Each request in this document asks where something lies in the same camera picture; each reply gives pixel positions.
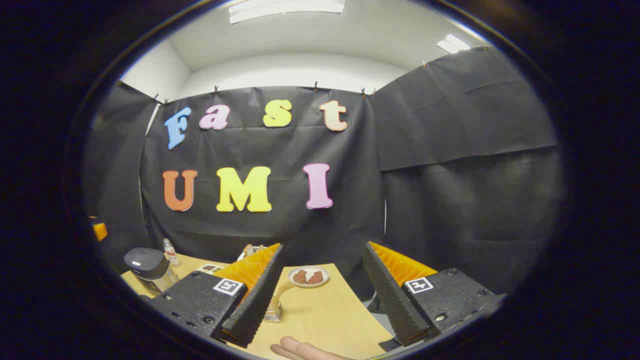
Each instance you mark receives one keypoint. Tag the black silver rice cooker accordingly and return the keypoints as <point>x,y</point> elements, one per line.
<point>145,260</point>

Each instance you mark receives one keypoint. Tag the wooden spoon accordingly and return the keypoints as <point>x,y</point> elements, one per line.
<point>285,289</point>

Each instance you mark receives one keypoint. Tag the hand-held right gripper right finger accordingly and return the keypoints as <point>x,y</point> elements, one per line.
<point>392,300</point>

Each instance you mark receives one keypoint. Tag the small ceiling light panel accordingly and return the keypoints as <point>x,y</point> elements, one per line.
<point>452,44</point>

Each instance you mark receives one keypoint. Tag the white round plate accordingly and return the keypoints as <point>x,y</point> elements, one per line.
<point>324,274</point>

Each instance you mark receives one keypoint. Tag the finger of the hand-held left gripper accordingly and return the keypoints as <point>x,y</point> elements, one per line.
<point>100,231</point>

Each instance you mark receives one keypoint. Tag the black backdrop cloth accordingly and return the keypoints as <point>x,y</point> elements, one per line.
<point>440,150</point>

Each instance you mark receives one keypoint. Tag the large ceiling light panel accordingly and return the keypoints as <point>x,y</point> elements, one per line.
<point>285,9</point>

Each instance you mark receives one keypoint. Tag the white divided condiment dish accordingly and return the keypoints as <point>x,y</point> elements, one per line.
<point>210,268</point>

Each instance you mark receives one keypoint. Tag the clear plastic bottle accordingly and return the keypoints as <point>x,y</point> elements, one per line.
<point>171,252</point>

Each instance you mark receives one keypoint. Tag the white toaster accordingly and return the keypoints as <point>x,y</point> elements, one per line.
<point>248,250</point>

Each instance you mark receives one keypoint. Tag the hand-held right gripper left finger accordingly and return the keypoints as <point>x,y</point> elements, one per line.
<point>255,300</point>

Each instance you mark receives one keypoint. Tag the brown meat piece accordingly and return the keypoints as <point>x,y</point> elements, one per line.
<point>300,276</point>
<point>316,278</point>

